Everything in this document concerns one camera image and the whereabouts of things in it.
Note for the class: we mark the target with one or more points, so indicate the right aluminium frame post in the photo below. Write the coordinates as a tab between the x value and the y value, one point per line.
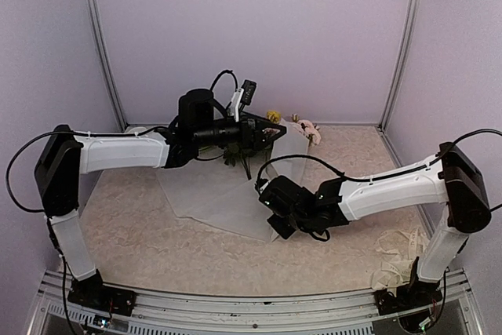
400	65

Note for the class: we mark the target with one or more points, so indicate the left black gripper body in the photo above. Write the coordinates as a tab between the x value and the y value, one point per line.
245	140

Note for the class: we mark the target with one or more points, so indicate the cream ribbon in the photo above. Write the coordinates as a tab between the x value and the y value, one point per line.
397	250

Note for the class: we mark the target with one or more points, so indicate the aluminium frame post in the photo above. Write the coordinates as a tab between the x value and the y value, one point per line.
400	65
105	65

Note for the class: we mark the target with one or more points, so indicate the blue hydrangea fake flower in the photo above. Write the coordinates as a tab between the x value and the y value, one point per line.
231	155

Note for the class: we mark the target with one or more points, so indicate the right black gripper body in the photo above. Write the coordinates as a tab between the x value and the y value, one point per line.
284	231

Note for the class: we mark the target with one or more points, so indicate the aluminium front rail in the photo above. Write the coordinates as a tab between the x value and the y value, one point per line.
161	312

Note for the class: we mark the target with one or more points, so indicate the left aluminium frame post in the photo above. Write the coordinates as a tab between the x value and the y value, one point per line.
105	65

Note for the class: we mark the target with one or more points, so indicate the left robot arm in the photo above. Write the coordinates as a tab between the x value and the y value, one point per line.
201	121

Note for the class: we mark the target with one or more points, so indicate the pink fake rose stem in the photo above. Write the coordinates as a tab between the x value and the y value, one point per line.
307	128

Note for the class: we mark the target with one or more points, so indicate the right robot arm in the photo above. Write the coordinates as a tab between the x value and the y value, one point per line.
448	178

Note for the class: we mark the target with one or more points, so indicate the yellow fake flower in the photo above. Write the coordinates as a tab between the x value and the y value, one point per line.
274	116

